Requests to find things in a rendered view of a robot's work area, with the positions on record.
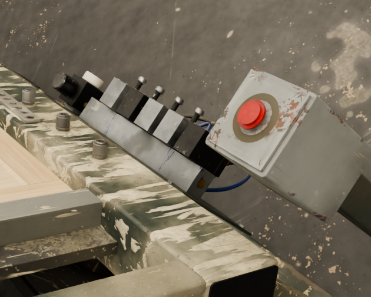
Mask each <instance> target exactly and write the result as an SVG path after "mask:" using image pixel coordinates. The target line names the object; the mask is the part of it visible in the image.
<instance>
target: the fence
mask: <svg viewBox="0 0 371 297"><path fill-rule="evenodd" d="M101 215H102V201H101V200H100V199H99V198H98V197H97V196H96V195H94V194H93V193H92V192H90V191H89V190H88V189H87V188H85V189H78V190H71V191H67V192H60V193H54V194H48V195H43V196H37V197H30V198H26V199H19V200H13V201H8V202H2V203H0V246H5V245H10V244H13V243H19V242H24V241H27V240H33V239H39V238H42V237H47V236H53V235H58V234H62V233H67V232H73V231H76V230H82V229H87V228H91V227H96V226H100V225H101Z"/></svg>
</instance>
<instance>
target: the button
mask: <svg viewBox="0 0 371 297"><path fill-rule="evenodd" d="M265 115H266V107H265V105H264V104H263V102H261V101H260V100H250V101H248V102H246V103H245V104H244V105H243V106H242V107H241V109H240V111H239V112H238V116H237V121H238V124H239V126H240V127H242V128H243V129H246V130H250V129H253V128H255V127H257V126H258V125H259V124H260V123H261V122H262V121H263V119H264V117H265Z"/></svg>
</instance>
